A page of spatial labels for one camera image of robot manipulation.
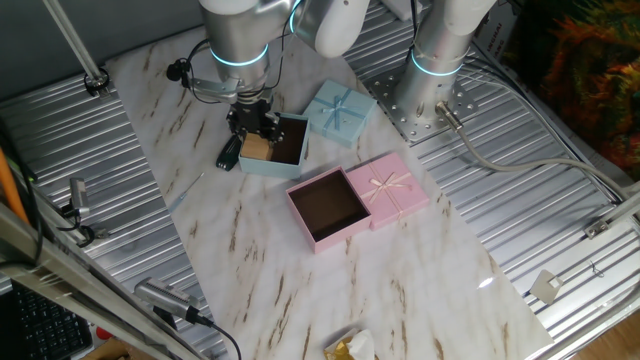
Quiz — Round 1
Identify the black camera cable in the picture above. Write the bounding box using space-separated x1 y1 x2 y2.
197 313 244 360

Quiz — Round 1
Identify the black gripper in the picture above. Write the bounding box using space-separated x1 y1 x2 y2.
225 97 286 149

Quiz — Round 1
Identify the wooden box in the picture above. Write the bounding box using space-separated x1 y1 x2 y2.
82 337 146 360

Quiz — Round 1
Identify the thick grey base cable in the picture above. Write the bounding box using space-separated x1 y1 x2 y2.
434 99 632 199

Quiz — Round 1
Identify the white printed board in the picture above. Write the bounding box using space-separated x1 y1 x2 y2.
472 2 524 61

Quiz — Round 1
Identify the open pink gift box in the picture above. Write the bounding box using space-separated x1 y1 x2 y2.
285 165 374 255

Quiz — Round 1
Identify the white paper tag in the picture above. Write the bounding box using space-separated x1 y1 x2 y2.
528 269 565 306

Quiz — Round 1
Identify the marble pattern table mat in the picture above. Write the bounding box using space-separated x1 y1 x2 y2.
104 0 555 360

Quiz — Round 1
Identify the open light blue gift box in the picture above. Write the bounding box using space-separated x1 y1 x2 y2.
238 112 311 180

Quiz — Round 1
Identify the light blue lid with ribbon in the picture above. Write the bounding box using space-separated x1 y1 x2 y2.
302 78 378 149

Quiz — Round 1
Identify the orange pole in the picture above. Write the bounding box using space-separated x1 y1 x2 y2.
0 147 30 224

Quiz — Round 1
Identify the small grey camera on mount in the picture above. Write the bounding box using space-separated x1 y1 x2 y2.
68 177 92 219

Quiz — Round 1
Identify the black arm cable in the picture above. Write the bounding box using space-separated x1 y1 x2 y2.
179 9 301 106

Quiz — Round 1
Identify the clear plastic pipette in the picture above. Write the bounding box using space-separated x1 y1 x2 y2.
167 172 206 214

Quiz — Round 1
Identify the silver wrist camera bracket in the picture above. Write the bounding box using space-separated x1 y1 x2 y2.
188 77 241 105

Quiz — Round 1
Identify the black folding hex key set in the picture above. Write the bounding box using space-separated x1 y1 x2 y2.
215 130 244 172

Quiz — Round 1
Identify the gold pack with white tissue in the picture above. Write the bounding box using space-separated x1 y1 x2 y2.
323 328 377 360

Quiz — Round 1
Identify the colourful patterned cloth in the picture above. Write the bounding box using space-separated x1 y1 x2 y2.
502 0 640 181

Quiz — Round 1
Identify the aluminium frame bar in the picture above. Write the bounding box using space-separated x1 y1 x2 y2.
0 202 201 360

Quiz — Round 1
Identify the aluminium bar with bracket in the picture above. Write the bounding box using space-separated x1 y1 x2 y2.
583 182 640 240

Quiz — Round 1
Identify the black keyboard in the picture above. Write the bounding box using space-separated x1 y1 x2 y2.
9 282 94 360

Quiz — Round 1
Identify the pink box lid with ribbon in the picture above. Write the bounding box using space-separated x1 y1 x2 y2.
345 151 431 232

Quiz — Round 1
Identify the aluminium pole with clamp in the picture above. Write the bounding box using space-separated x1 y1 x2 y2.
42 0 110 99

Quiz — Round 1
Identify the black base cable bundle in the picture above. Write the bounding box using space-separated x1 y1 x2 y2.
407 0 422 51

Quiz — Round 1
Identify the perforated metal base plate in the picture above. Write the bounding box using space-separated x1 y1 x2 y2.
363 64 479 144

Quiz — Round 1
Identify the wooden cube block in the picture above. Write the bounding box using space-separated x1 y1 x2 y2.
240 132 275 162

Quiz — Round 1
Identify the ribbed silver camera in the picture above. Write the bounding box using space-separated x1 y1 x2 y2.
133 277 201 324

